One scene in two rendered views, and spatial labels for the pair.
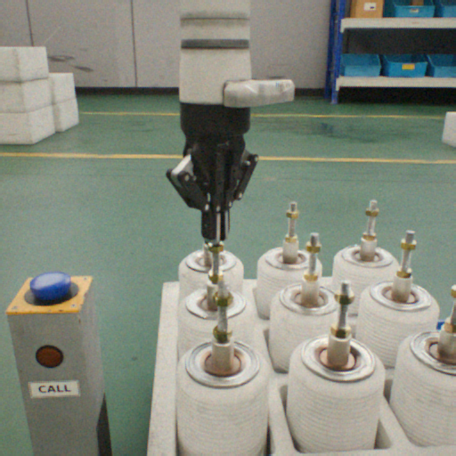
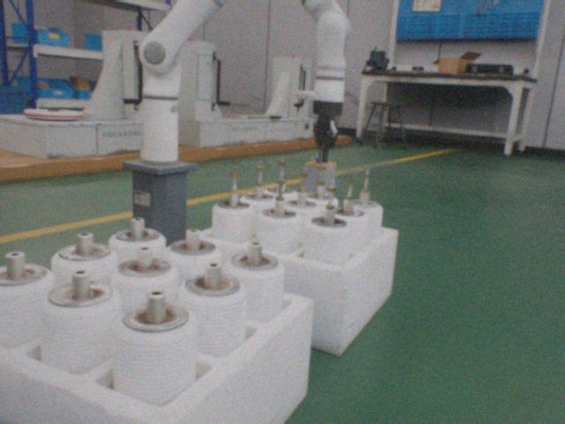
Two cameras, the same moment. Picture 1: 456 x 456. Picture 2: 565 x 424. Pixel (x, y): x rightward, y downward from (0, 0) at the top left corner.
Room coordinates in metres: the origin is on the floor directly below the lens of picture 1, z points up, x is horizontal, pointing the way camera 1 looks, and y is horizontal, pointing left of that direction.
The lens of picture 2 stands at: (1.07, -1.17, 0.52)
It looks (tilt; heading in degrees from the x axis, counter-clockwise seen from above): 13 degrees down; 120
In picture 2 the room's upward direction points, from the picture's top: 4 degrees clockwise
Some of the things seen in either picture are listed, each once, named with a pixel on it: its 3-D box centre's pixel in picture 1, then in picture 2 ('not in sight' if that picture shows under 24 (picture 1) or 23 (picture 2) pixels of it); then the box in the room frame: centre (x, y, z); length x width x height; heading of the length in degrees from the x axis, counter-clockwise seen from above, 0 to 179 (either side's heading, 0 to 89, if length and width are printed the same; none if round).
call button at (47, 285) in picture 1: (51, 288); not in sight; (0.42, 0.17, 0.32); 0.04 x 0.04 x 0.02
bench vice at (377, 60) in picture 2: not in sight; (378, 59); (-0.94, 4.12, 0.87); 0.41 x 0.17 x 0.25; 86
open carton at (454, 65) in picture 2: not in sight; (455, 64); (-0.22, 4.48, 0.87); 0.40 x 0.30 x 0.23; 162
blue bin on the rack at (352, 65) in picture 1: (357, 65); not in sight; (5.03, -1.42, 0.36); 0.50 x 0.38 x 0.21; 176
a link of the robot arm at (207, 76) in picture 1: (228, 69); (322, 87); (0.49, -0.01, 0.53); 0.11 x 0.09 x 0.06; 47
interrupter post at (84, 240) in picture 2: not in sight; (85, 245); (0.43, -0.67, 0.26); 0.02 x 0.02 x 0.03
